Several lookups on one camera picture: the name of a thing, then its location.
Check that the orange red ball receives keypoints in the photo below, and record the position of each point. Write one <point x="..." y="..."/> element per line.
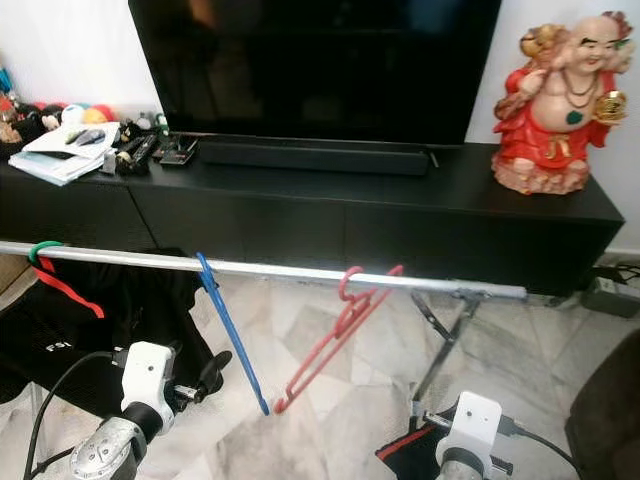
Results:
<point x="100" y="113"/>

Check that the navy garment with red trim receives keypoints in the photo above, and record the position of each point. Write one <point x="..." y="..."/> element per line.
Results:
<point x="410" y="455"/>

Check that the white blue ball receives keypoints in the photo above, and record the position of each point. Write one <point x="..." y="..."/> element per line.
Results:
<point x="74" y="114"/>

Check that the black grey computer mouse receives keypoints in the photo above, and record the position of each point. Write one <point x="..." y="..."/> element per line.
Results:
<point x="91" y="138"/>

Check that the steel clothes rack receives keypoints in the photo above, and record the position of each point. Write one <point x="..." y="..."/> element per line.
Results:
<point x="290" y="271"/>

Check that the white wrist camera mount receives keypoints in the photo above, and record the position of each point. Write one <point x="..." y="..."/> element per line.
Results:
<point x="150" y="370"/>
<point x="472" y="425"/>

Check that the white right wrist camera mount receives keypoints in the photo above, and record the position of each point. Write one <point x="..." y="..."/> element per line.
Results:
<point x="472" y="425"/>

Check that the stack of papers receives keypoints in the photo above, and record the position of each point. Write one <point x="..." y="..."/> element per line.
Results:
<point x="65" y="162"/>

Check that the blue plastic hanger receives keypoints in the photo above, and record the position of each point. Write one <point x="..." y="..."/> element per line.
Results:
<point x="236" y="340"/>

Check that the dark sofa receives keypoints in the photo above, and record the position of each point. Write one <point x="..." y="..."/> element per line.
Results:
<point x="605" y="420"/>

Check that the black shirt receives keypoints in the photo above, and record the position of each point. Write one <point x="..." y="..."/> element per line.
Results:
<point x="80" y="340"/>

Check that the red laughing buddha statue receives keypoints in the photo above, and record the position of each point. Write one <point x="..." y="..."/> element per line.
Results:
<point x="550" y="140"/>

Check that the black flat screen television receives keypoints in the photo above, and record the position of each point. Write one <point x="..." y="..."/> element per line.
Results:
<point x="310" y="70"/>

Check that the red hanger with green hook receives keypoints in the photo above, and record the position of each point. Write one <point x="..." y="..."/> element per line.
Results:
<point x="72" y="290"/>

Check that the black tv console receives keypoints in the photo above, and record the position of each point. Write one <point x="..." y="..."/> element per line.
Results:
<point x="360" y="215"/>

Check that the red plastic hanger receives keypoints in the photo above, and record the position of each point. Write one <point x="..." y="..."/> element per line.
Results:
<point x="345" y="312"/>

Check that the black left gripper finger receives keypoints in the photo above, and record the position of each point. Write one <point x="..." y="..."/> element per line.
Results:
<point x="215" y="372"/>

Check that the black soundbar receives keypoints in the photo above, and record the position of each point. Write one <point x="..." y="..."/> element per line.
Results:
<point x="310" y="157"/>

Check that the black mouse plush toy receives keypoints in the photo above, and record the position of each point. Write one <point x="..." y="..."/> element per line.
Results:
<point x="40" y="118"/>

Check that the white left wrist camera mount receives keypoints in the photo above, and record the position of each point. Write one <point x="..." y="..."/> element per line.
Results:
<point x="150" y="370"/>

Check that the small black white figurine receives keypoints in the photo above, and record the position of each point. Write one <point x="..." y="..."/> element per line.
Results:
<point x="140" y="127"/>

